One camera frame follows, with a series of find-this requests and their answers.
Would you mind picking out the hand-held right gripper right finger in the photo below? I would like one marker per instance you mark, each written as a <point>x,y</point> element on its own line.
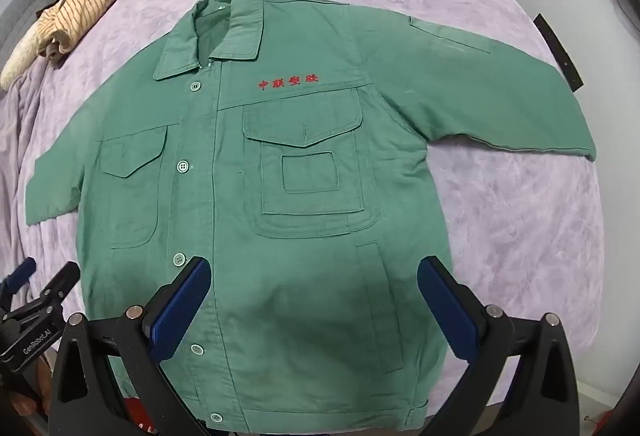
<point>445,311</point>

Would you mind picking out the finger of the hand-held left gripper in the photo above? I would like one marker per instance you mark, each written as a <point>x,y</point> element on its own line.
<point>17,278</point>
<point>57,286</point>

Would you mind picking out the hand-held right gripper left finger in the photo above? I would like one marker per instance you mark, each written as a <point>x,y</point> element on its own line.
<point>182,311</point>

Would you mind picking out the green work jacket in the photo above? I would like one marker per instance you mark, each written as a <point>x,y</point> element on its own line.
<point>300,266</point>

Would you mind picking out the purple plush blanket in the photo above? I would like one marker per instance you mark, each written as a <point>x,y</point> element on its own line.
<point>500,216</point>

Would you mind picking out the red box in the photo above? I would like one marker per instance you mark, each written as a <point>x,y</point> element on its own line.
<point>131,408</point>

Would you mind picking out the cream striped garment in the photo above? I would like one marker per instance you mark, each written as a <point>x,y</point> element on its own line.
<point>85,6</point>

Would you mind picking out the black flat strip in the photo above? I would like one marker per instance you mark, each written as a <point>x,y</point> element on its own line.
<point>557,51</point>

